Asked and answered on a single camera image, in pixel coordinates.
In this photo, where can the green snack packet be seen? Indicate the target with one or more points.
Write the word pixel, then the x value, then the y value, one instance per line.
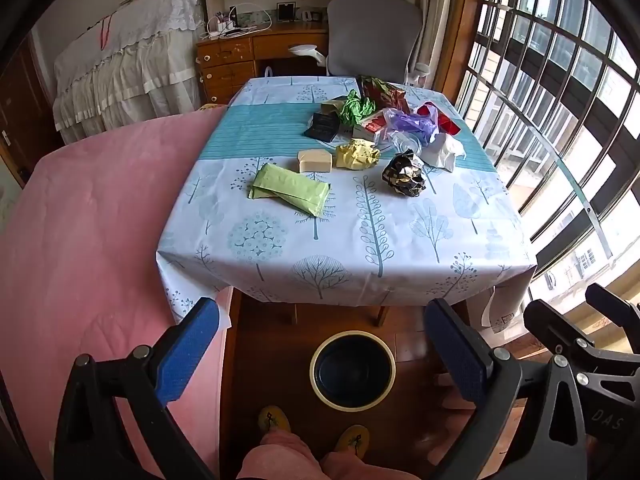
pixel 303 193

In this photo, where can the green paper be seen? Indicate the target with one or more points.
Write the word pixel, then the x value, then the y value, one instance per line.
pixel 355 108

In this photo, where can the window security grille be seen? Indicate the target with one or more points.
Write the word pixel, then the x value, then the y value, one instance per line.
pixel 552 93

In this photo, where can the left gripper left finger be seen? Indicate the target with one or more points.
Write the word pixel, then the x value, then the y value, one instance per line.
pixel 91 440

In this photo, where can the red gold foil snack bag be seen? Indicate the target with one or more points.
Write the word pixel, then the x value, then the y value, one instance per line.
pixel 383 94

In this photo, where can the black Talopn packet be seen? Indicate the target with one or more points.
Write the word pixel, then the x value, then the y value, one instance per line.
pixel 323 127

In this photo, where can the right yellow slipper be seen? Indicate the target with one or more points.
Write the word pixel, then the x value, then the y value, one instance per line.
pixel 355 440

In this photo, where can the tree print tablecloth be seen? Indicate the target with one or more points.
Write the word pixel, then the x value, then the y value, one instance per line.
pixel 459 239

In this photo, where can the pink bed cover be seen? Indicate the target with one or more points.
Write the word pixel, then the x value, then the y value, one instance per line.
pixel 78 268

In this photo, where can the black gold wrapper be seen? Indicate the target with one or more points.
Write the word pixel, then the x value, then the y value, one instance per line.
pixel 405 174

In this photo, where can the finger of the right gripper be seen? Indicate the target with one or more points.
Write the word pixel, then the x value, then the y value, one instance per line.
pixel 551 329
pixel 621 312

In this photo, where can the blue cream trash bin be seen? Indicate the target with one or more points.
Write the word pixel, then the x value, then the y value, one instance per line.
pixel 352 371

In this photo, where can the wooden desk with drawers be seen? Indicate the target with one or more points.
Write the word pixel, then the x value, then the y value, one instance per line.
pixel 225 65

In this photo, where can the clear plastic cup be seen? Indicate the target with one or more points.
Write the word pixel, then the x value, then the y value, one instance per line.
pixel 400 142

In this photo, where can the left yellow slipper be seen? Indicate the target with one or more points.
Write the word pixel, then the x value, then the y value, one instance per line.
pixel 273 418

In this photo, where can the beige small box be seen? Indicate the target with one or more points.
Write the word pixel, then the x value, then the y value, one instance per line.
pixel 316 160

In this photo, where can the grey office chair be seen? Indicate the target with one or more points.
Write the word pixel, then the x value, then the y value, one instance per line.
pixel 368 38

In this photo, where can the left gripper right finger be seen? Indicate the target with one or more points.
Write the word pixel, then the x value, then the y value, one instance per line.
pixel 550 439

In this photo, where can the olive green tea box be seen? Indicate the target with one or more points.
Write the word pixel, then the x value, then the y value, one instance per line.
pixel 333 106

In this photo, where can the pink trousers legs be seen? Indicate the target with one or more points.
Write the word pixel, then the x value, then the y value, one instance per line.
pixel 283 455

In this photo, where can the red white milk carton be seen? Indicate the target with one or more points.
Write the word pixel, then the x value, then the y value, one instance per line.
pixel 370 128

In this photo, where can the purple plastic bag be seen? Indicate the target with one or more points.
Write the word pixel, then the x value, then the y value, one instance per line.
pixel 420 129

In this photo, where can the yellow paper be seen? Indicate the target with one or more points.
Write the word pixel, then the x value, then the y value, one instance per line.
pixel 357 154

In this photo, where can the yellow slipper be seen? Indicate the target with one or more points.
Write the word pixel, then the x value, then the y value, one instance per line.
pixel 355 440
pixel 273 418

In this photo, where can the white paper bag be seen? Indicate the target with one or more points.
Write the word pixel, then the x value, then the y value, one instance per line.
pixel 442 152

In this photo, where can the white lace covered furniture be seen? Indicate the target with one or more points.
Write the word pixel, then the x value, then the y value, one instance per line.
pixel 134 65

